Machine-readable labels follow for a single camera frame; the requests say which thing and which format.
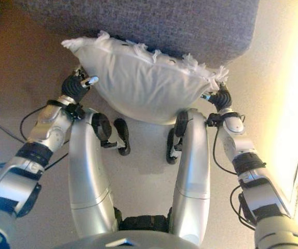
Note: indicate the gray fabric sofa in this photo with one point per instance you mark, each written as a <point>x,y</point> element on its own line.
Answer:
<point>164,26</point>

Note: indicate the light blue-white cloth garment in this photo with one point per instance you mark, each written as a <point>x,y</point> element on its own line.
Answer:
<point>143,88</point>

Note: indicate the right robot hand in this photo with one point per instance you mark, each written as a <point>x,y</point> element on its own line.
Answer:
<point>222,99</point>

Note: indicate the black robot foot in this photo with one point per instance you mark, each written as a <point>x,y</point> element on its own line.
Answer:
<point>121,129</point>
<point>171,153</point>

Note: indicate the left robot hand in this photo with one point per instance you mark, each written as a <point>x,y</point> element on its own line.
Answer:
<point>72,86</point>

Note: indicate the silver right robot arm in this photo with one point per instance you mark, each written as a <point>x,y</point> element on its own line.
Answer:
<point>238,145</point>

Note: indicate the silver robot torso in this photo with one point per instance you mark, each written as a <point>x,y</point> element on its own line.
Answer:
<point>138,240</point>

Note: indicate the black left robot foot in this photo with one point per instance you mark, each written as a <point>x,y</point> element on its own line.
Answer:
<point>121,129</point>

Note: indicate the black right robot foot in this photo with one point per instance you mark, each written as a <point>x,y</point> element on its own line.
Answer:
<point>171,153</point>

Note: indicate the silver right robot leg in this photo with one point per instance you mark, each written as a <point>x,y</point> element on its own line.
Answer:
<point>193,168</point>

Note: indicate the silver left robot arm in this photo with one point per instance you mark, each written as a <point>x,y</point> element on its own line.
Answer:
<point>45,124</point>

